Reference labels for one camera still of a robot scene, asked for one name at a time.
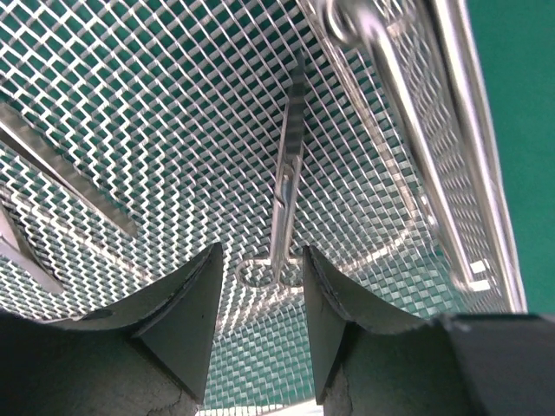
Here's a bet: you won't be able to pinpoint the green surgical drape cloth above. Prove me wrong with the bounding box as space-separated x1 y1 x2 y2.
0 0 555 413

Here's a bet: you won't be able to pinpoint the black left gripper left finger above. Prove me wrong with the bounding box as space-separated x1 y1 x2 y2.
1 243 223 415

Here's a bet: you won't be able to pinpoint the steel mesh instrument tray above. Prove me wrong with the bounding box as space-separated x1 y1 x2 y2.
1 1 527 415

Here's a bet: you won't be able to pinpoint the small steel scissors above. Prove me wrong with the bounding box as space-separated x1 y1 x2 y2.
235 52 306 288

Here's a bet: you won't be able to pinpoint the steel tweezers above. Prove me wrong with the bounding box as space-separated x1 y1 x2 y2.
1 205 64 294
1 102 138 237

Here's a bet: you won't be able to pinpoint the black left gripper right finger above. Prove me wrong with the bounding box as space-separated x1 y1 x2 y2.
303 246 554 415

